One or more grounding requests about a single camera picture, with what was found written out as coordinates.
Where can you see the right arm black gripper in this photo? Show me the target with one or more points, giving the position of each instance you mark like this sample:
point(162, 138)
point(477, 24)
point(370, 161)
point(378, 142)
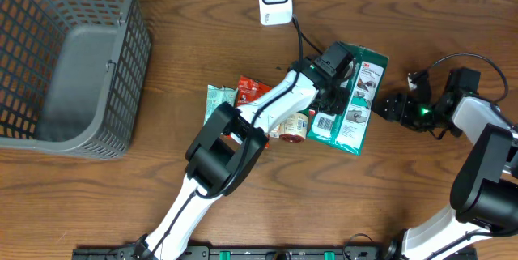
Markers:
point(401, 116)

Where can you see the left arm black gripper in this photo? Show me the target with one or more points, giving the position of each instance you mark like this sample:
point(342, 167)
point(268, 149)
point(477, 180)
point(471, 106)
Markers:
point(333, 103)

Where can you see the green white 3M package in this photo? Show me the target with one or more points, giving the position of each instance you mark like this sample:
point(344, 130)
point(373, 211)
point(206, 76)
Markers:
point(346, 131)

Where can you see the green-lid white jar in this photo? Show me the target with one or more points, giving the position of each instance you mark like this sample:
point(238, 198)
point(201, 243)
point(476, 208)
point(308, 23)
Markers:
point(294, 129)

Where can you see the light teal snack packet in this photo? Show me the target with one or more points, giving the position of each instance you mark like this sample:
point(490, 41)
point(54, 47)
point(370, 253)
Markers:
point(216, 96)

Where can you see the red stick packet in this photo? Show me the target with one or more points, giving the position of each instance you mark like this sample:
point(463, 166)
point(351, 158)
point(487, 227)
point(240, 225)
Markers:
point(311, 114)

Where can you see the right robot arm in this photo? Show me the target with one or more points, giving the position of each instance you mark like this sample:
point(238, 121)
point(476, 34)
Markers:
point(482, 205)

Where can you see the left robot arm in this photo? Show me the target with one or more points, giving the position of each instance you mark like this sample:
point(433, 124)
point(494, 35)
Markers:
point(229, 144)

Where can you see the small yellow-orange packet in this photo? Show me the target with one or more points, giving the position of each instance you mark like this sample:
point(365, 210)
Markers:
point(275, 132)

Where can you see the orange-red snack bag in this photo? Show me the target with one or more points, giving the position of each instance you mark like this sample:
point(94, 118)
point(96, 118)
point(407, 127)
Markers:
point(248, 90)

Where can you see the grey plastic mesh basket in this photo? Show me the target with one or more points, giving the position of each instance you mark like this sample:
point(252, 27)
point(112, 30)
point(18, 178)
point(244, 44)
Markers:
point(72, 73)

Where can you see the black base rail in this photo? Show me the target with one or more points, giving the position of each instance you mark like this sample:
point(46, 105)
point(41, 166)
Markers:
point(207, 253)

